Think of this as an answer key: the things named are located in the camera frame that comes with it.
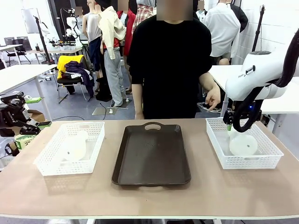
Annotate mannequin with white shirt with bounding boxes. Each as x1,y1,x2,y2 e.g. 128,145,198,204
204,1,241,59

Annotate white table behind person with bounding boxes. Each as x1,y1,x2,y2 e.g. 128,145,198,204
208,64,299,128

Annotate mannequin with white tank top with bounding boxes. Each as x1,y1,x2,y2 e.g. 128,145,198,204
82,11,104,79

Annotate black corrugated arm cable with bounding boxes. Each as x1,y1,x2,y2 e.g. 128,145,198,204
232,29,299,133

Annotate grey mannequin base plate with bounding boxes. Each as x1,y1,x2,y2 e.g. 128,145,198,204
92,105,129,117

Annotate mannequin with plaid shirt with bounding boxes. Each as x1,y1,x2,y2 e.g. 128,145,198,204
131,3,154,35

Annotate black metal chair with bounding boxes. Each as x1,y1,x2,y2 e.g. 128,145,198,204
57,76,92,104

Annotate mannequin with red jacket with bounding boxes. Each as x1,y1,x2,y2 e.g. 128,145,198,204
116,9,136,57

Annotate brown cardboard box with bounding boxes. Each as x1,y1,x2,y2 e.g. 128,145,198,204
14,109,47,136

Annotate person's left hand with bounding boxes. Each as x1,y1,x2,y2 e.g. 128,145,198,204
205,86,221,112

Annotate cluttered workbench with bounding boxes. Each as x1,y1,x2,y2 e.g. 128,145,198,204
25,38,84,64

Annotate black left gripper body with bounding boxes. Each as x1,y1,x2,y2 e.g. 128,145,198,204
0,100,30,137

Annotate white floor cables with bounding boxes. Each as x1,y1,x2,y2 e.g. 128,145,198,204
197,100,225,114

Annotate purple clothing pile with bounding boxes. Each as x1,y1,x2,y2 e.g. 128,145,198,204
62,60,96,98

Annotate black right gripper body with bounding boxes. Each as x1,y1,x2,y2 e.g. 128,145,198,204
233,100,262,130

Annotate yellow garment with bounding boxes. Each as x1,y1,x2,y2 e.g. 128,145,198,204
57,55,85,79

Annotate white perforated plastic basket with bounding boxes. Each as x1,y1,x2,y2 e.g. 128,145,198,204
205,117,285,170
34,121,105,176

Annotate person in black sweater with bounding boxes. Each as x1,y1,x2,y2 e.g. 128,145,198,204
127,0,212,120

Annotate mannequin with cream jacket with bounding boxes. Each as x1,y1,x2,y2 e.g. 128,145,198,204
97,6,128,108

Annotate white side table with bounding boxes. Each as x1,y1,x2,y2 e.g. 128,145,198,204
0,64,58,121

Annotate black office chair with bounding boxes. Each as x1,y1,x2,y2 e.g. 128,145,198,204
4,38,33,65

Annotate black hanging jacket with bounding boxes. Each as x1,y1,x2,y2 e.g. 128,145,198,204
230,3,249,33

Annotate person's left forearm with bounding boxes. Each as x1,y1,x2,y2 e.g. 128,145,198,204
199,71,219,92

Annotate green printed carton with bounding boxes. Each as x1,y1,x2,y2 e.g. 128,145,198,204
14,133,37,151

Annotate thin black tripod stand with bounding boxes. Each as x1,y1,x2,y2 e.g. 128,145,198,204
251,6,267,52

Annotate dark brown serving tray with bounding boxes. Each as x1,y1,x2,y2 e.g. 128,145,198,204
111,121,192,187

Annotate white humanoid robot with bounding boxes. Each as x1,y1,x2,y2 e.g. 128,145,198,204
64,14,82,40

